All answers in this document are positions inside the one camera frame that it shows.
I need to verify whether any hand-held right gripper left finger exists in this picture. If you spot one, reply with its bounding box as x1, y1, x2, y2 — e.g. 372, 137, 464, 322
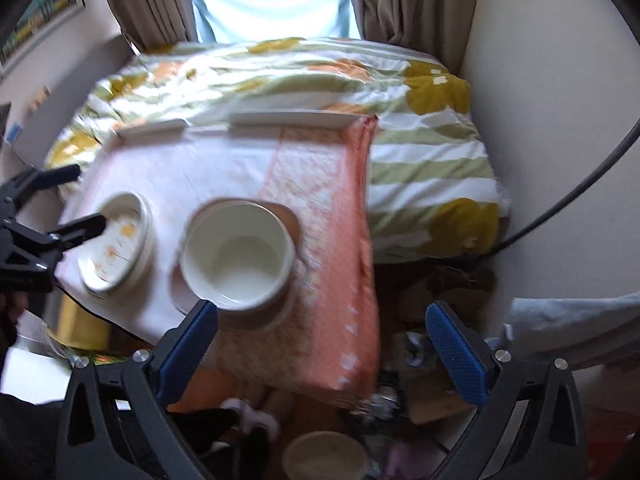
55, 299, 219, 480

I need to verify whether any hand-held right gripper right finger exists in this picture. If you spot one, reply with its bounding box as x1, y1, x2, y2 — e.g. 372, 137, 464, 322
425, 300, 586, 480

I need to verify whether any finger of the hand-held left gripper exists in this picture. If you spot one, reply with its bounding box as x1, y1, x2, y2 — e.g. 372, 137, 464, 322
0, 164, 82, 211
10, 212, 108, 263

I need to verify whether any small printed saucer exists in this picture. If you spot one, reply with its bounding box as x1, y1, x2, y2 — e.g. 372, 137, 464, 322
77, 192, 154, 297

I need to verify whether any pink square dish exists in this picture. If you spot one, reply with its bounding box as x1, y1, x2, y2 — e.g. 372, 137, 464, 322
171, 199, 304, 332

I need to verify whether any white ribbed bowl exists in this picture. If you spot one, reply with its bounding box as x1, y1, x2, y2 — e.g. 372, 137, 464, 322
181, 205, 293, 311

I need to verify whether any cream bowl with green rim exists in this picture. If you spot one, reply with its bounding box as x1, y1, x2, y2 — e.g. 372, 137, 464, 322
179, 199, 297, 313

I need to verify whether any person's left hand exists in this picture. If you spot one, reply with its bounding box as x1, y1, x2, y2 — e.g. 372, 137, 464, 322
0, 290, 28, 348

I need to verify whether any brown cardboard piece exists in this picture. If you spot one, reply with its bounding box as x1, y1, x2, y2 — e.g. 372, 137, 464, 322
400, 370, 476, 427

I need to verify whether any brown crumpled bag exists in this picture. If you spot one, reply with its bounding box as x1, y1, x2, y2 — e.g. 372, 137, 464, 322
400, 265, 496, 322

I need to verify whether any yellow cylindrical container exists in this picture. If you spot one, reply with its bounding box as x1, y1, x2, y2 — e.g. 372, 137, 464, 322
44, 305, 113, 361

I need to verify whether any white rectangular plate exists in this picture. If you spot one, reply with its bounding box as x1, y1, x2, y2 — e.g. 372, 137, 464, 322
114, 119, 191, 141
227, 110, 368, 131

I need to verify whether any light blue cloth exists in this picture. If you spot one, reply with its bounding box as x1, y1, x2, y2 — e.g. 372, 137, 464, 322
502, 292, 640, 376

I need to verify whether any cream round container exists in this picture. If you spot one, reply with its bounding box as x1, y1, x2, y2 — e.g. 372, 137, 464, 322
281, 430, 372, 480

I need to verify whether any floral blanket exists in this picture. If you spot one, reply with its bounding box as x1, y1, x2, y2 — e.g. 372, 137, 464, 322
44, 37, 511, 261

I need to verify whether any white and orange tablecloth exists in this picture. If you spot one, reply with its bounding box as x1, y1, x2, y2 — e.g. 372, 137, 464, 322
54, 115, 381, 401

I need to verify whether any beige wall switch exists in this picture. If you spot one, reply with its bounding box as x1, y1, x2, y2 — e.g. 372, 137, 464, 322
27, 85, 52, 112

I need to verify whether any wall poster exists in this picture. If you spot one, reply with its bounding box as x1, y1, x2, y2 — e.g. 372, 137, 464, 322
0, 0, 88, 78

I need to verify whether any black cable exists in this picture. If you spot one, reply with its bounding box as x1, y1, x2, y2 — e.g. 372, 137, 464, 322
492, 120, 640, 261

